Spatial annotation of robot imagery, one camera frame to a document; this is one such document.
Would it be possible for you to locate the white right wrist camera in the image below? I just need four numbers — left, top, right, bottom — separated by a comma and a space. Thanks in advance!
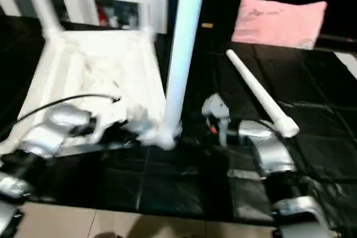
201, 93, 230, 133

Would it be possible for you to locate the black work mat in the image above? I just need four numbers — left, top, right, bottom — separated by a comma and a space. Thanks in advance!
0, 15, 357, 225

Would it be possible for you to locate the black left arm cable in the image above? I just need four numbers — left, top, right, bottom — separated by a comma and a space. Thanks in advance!
0, 94, 121, 138

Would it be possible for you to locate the pink pillow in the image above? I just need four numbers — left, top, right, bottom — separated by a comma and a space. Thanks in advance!
231, 0, 328, 49

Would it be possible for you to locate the white plastic table top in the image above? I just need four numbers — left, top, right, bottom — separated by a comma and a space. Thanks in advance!
11, 26, 184, 150

